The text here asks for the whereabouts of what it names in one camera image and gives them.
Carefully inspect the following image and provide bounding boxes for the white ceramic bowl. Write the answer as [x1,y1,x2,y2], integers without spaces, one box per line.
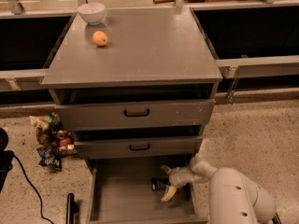
[78,3,106,25]

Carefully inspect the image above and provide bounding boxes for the pile of snack packages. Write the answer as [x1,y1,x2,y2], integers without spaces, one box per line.
[29,112,77,156]

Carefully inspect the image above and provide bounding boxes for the grey drawer cabinet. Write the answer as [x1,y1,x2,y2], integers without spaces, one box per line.
[40,6,224,173]

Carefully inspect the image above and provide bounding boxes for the grey open bottom drawer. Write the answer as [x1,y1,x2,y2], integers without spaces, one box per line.
[86,155,207,224]

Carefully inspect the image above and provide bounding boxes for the black left base handle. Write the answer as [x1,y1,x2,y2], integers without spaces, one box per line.
[66,193,78,224]

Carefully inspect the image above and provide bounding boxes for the black device at left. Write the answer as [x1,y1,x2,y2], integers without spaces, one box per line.
[0,128,14,192]

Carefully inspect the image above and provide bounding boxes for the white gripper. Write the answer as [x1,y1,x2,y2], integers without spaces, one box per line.
[160,165,194,203]

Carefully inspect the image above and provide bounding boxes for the red soda can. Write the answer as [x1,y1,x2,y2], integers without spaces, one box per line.
[59,136,72,147]

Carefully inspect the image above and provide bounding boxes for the grey middle drawer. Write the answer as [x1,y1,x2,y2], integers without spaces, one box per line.
[75,136,202,160]

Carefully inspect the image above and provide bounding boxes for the black cable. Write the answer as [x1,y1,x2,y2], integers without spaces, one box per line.
[12,154,56,224]

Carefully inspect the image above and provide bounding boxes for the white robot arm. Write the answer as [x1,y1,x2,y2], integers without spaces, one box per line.
[161,156,277,224]

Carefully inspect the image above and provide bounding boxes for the dark blue chip bag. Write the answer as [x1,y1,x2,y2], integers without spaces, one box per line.
[36,147,62,170]

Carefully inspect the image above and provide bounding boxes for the orange fruit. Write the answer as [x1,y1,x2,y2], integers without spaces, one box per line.
[93,31,107,47]

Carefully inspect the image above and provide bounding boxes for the grey top drawer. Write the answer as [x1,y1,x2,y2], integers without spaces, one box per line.
[56,100,215,131]

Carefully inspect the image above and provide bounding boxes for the dark blueberry rxbar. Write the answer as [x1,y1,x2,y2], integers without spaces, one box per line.
[151,178,170,191]

